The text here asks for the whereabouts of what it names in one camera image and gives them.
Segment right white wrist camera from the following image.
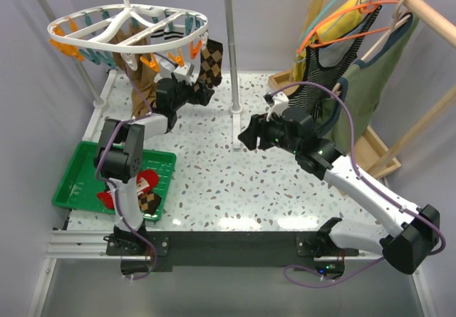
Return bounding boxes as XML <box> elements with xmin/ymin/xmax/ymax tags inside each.
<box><xmin>264</xmin><ymin>92</ymin><xmax>289</xmax><ymax>121</ymax></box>

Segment teal clothes hanger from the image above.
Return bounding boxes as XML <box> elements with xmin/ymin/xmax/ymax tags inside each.
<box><xmin>295</xmin><ymin>0</ymin><xmax>375</xmax><ymax>64</ymax></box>

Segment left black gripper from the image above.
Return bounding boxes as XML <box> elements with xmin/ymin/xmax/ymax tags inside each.
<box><xmin>171</xmin><ymin>72</ymin><xmax>214</xmax><ymax>112</ymax></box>

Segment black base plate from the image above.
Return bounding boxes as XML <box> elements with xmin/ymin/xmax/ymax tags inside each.
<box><xmin>103</xmin><ymin>231</ymin><xmax>358</xmax><ymax>274</ymax></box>

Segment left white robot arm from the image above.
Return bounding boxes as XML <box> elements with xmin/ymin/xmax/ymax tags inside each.
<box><xmin>94</xmin><ymin>76</ymin><xmax>214</xmax><ymax>256</ymax></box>

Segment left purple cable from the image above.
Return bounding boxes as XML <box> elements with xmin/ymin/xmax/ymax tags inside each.
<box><xmin>96</xmin><ymin>51</ymin><xmax>179</xmax><ymax>281</ymax></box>

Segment green plastic tray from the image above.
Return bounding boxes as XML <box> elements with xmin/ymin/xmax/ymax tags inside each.
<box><xmin>52</xmin><ymin>141</ymin><xmax>177</xmax><ymax>222</ymax></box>

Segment orange clothes hanger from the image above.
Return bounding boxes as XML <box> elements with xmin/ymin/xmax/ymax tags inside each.
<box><xmin>296</xmin><ymin>0</ymin><xmax>398</xmax><ymax>58</ymax></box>

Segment brown argyle sock back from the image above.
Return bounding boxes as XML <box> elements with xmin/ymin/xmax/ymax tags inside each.
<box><xmin>197</xmin><ymin>39</ymin><xmax>223</xmax><ymax>88</ymax></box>

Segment wooden clothes rack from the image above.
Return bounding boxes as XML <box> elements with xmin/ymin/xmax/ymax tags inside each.
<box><xmin>267</xmin><ymin>0</ymin><xmax>456</xmax><ymax>196</ymax></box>

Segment black striped tank top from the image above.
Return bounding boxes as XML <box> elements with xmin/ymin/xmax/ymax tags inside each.
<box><xmin>289</xmin><ymin>6</ymin><xmax>382</xmax><ymax>136</ymax></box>

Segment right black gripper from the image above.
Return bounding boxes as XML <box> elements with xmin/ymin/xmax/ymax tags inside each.
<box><xmin>237</xmin><ymin>108</ymin><xmax>300</xmax><ymax>155</ymax></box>

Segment white striped sock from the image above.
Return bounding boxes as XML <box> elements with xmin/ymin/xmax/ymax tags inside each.
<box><xmin>150</xmin><ymin>27</ymin><xmax>184</xmax><ymax>78</ymax></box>

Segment white metal drying rack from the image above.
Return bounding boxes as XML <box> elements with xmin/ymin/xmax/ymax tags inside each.
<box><xmin>47</xmin><ymin>0</ymin><xmax>243</xmax><ymax>150</ymax></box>

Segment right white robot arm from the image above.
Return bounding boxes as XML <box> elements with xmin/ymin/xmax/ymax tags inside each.
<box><xmin>238</xmin><ymin>108</ymin><xmax>446</xmax><ymax>274</ymax></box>

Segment red christmas sock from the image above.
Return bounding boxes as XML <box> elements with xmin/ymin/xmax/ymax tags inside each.
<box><xmin>137</xmin><ymin>170</ymin><xmax>160</xmax><ymax>196</ymax></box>
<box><xmin>96</xmin><ymin>190</ymin><xmax>115</xmax><ymax>210</ymax></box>

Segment purple cable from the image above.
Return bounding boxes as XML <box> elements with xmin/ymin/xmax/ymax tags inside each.
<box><xmin>269</xmin><ymin>81</ymin><xmax>447</xmax><ymax>289</ymax></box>
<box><xmin>96</xmin><ymin>51</ymin><xmax>179</xmax><ymax>281</ymax></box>

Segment yellow shirt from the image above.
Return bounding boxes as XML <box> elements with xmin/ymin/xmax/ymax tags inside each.
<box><xmin>292</xmin><ymin>0</ymin><xmax>366</xmax><ymax>81</ymax></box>

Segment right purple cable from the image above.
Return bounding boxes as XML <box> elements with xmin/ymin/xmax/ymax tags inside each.
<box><xmin>269</xmin><ymin>81</ymin><xmax>447</xmax><ymax>289</ymax></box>

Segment white round clip hanger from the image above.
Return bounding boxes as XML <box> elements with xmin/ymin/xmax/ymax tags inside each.
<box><xmin>50</xmin><ymin>9</ymin><xmax>209</xmax><ymax>72</ymax></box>

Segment green tank top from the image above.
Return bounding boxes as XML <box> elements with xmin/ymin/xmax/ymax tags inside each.
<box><xmin>318</xmin><ymin>12</ymin><xmax>419</xmax><ymax>152</ymax></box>

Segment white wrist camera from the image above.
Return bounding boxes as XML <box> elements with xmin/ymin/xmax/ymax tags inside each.
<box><xmin>264</xmin><ymin>92</ymin><xmax>289</xmax><ymax>121</ymax></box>
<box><xmin>172</xmin><ymin>62</ymin><xmax>195</xmax><ymax>83</ymax></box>

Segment tan plain sock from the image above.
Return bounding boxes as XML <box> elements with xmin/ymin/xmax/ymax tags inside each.
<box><xmin>110</xmin><ymin>23</ymin><xmax>160</xmax><ymax>118</ymax></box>

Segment brown argyle sock front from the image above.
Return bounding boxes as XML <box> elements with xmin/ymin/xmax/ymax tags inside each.
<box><xmin>138</xmin><ymin>191</ymin><xmax>162</xmax><ymax>215</ymax></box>

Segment wooden clothes hanger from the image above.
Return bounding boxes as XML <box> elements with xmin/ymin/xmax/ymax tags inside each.
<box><xmin>331</xmin><ymin>0</ymin><xmax>420</xmax><ymax>99</ymax></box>

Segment brown argyle sock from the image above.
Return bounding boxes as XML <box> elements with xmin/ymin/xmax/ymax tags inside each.
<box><xmin>138</xmin><ymin>191</ymin><xmax>162</xmax><ymax>215</ymax></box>
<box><xmin>197</xmin><ymin>39</ymin><xmax>223</xmax><ymax>88</ymax></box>

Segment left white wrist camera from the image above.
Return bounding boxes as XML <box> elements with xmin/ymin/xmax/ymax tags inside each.
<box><xmin>172</xmin><ymin>62</ymin><xmax>195</xmax><ymax>83</ymax></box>

